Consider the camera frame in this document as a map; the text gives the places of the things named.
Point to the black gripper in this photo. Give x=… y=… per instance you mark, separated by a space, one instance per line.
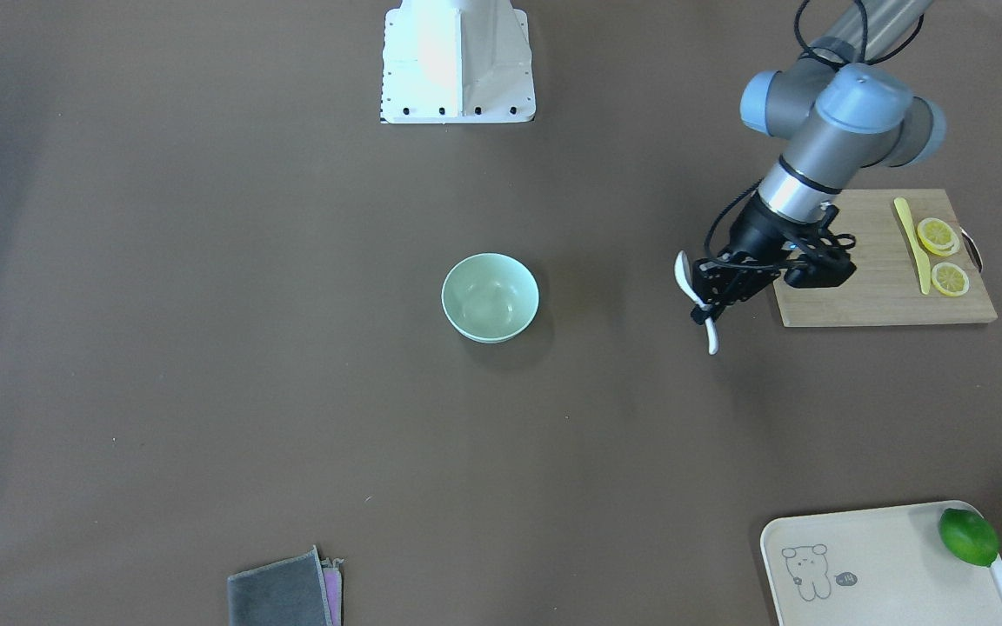
x=757 y=233

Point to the light green bowl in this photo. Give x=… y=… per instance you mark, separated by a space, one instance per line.
x=490 y=297

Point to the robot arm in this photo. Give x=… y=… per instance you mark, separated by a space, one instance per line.
x=837 y=112

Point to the bamboo cutting board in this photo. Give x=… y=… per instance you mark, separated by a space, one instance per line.
x=884 y=290

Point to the yellow plastic knife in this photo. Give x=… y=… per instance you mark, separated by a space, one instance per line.
x=920 y=257

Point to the upper lemon slice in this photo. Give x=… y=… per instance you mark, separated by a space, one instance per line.
x=937 y=237

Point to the lemon slice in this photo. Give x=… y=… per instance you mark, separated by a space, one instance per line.
x=937 y=237
x=950 y=280

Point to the lower lemon slice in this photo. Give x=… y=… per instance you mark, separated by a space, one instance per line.
x=950 y=280

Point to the cream tray with bear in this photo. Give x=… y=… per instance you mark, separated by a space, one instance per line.
x=882 y=566

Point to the green lime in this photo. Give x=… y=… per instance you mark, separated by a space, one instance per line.
x=969 y=537

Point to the grey folded cloth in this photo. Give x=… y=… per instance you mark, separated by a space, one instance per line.
x=303 y=590

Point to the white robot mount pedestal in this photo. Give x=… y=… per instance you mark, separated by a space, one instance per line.
x=457 y=62

